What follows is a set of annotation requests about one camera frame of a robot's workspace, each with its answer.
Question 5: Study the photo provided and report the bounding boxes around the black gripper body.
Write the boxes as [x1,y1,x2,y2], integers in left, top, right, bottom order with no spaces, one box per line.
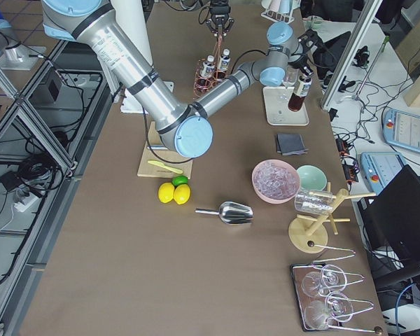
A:
[209,1,231,23]
[288,52,310,69]

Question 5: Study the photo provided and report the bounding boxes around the tea bottle two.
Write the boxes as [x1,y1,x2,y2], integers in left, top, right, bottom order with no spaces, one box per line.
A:
[288,75,312,112]

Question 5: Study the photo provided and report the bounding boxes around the copper wire bottle basket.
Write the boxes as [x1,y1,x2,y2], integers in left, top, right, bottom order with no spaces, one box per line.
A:
[193,34,232,98]

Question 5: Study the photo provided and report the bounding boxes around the tea bottle three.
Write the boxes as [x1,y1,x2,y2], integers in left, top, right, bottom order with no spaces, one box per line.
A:
[218,48,230,71]

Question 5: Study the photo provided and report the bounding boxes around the tea bottle one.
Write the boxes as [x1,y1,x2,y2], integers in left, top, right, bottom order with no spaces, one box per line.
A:
[200,55,215,78]

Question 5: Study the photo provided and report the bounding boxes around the clear wine glass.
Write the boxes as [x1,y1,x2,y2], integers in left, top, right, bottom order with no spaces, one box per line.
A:
[280,67,298,101]

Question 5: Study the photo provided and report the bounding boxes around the cream rabbit tray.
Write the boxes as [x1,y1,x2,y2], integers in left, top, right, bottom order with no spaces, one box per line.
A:
[262,86,309,126]

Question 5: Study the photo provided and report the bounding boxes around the white cup rack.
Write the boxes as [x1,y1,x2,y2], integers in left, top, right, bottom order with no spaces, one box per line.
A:
[260,0,300,24]

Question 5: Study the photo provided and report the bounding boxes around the grey folded cloth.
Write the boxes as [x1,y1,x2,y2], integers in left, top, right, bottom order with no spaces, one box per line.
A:
[275,133,308,156]

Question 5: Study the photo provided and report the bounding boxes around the green ceramic bowl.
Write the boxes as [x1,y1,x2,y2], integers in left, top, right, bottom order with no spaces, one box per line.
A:
[297,165,328,190]

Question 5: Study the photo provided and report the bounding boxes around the blue teach pendant upper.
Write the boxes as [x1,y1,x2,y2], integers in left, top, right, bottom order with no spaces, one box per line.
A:
[383,108,420,154]

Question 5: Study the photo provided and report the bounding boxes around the blue teach pendant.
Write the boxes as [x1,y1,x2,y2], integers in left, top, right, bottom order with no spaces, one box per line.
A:
[383,108,420,154]
[360,152,407,195]

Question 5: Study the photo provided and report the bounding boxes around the pink bowl of ice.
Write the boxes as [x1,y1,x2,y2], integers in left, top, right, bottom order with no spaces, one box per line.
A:
[251,159,300,204]

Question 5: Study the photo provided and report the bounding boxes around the blue teach pendant lower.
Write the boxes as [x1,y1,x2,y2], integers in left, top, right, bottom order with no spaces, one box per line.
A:
[360,152,407,195]

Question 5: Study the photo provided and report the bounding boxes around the clear glass mug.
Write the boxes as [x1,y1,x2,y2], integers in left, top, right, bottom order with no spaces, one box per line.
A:
[294,188,335,215]

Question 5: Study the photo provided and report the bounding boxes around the wooden cutting board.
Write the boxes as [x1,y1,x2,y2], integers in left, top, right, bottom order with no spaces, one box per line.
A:
[137,121,193,179]

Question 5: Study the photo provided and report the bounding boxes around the yellow plastic knife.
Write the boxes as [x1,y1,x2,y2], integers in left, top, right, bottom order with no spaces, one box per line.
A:
[147,160,183,175]

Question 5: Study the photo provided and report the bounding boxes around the green lime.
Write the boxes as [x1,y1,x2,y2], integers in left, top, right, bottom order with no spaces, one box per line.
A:
[171,175,188,187]

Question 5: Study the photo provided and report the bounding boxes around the steel ice scoop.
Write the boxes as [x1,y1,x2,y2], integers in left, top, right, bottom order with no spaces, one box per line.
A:
[195,201,253,225]

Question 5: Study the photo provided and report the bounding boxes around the wooden cup tree stand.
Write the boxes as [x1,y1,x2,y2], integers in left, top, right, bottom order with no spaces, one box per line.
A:
[288,189,376,254]

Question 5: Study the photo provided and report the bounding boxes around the yellow lemon upper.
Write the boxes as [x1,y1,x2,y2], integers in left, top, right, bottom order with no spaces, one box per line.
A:
[173,184,191,205]

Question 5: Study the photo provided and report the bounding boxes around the yellow lemon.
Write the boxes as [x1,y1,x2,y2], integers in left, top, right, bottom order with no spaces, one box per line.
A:
[157,182,175,204]
[173,184,191,205]

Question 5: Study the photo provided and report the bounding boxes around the yellow lemon lower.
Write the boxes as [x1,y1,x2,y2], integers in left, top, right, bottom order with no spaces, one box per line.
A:
[157,182,175,204]

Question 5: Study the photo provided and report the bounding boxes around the black monitor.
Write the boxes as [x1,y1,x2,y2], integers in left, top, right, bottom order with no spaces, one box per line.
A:
[363,165,420,262]

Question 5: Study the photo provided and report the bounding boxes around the hanging wine glass far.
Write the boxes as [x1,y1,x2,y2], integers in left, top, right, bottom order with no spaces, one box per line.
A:
[301,265,347,298]

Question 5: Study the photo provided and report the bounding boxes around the hanging wine glass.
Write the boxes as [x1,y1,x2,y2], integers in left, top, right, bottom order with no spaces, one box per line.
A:
[301,265,347,298]
[303,292,353,330]

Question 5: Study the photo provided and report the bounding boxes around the hanging wine glass near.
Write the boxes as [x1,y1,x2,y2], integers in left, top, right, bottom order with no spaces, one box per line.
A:
[303,292,353,330]

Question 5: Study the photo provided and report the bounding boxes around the black mirrored tray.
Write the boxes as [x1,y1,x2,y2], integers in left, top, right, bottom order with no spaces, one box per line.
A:
[290,264,346,332]

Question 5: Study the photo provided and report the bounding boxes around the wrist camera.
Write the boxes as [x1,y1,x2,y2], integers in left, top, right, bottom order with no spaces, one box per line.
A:
[298,29,326,54]

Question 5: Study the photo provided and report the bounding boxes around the aluminium frame post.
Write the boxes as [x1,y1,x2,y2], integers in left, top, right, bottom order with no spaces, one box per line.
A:
[321,0,382,111]

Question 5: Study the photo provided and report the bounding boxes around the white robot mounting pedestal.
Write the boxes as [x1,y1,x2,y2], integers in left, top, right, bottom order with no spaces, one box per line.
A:
[112,1,177,119]

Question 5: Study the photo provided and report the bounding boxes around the wire glass hanger rack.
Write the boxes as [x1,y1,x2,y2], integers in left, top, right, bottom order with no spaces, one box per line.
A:
[301,259,383,335]

